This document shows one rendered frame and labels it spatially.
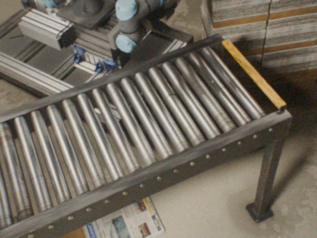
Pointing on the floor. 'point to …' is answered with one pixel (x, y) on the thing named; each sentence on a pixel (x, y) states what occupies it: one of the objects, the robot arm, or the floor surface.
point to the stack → (267, 40)
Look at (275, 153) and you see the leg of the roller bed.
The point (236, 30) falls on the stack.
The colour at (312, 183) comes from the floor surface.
